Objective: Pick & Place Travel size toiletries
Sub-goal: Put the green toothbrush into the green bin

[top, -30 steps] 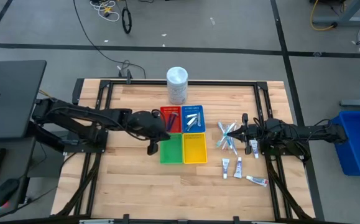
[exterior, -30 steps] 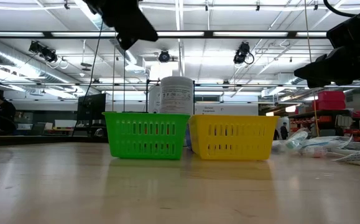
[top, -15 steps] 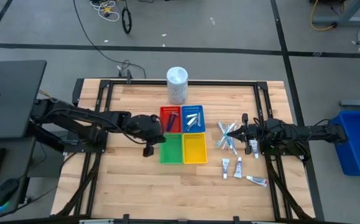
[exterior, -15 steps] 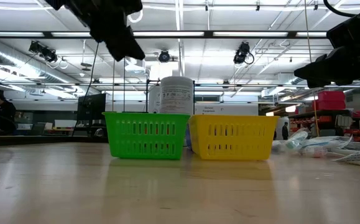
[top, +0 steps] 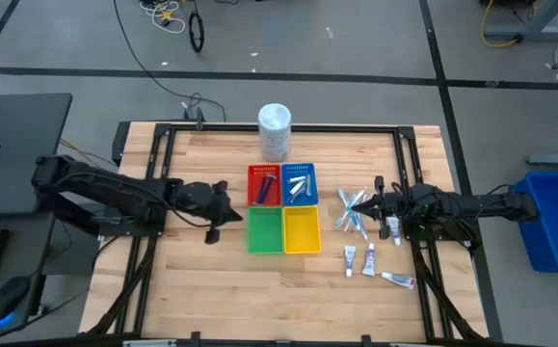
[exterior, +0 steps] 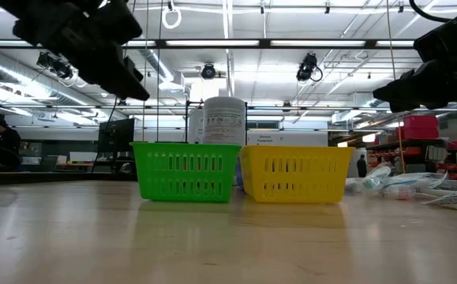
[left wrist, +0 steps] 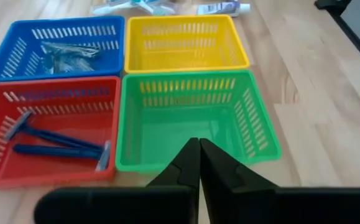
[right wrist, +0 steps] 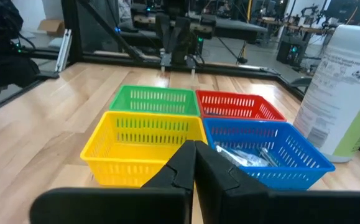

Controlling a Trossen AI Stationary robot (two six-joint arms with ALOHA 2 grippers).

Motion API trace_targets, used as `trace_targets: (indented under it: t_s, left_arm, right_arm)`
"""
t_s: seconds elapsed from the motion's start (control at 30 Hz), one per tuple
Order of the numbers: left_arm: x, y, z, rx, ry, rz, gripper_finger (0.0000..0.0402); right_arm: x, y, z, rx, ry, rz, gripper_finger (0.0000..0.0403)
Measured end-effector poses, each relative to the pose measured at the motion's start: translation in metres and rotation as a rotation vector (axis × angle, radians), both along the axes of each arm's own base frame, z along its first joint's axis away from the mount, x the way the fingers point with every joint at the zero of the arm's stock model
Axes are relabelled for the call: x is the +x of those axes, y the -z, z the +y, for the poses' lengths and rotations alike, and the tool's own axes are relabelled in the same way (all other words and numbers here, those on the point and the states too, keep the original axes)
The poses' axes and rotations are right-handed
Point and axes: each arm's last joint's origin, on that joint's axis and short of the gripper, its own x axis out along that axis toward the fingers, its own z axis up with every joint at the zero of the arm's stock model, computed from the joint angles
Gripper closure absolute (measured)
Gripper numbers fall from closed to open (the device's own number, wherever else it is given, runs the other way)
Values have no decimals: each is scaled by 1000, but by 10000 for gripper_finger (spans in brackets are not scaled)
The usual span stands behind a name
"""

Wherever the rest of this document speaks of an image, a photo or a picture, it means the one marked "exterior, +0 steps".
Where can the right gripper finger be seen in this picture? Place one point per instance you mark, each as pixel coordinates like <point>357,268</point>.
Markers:
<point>413,77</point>
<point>409,94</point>

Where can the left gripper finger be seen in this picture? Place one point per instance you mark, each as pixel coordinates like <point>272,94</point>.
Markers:
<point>119,69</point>
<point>98,77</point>

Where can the small white red toothpaste tube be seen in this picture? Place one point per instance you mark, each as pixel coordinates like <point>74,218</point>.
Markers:
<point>399,193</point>

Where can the red storage bins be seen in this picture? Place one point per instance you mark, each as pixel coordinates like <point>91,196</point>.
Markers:
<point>419,126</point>

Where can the black storage shelf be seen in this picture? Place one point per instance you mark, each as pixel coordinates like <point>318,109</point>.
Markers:
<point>409,143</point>

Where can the black monitor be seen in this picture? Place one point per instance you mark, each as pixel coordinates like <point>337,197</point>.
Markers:
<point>115,136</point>

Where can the standing person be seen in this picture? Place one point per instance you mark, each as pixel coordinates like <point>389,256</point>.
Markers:
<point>362,167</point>

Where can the white signboard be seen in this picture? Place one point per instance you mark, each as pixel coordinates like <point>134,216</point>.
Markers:
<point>315,136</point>

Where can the seated person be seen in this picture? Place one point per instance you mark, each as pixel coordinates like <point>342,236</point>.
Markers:
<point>5,142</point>

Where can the white wipes canister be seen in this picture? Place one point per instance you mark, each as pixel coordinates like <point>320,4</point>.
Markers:
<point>224,118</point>

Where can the red plastic basket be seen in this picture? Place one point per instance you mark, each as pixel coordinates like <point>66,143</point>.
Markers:
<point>191,163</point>

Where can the green plastic basket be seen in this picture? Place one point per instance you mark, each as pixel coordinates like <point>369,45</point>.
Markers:
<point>186,175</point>

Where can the yellow plastic basket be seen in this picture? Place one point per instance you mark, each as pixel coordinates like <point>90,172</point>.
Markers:
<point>295,176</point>

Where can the blue plastic basket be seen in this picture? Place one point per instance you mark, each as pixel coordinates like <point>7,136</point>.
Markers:
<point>239,175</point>

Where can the black overhead mounted camera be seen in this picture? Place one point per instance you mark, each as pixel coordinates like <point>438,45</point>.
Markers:
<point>208,72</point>
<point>306,69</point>
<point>50,64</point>

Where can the black overhead frame bar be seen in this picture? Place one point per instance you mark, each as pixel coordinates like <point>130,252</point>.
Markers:
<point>159,43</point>

